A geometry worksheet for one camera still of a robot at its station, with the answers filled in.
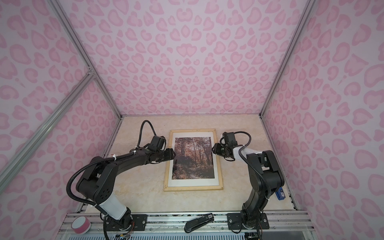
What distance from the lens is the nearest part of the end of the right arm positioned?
0.76 metres

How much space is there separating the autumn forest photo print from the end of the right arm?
0.07 metres

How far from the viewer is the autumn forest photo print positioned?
2.95 ft
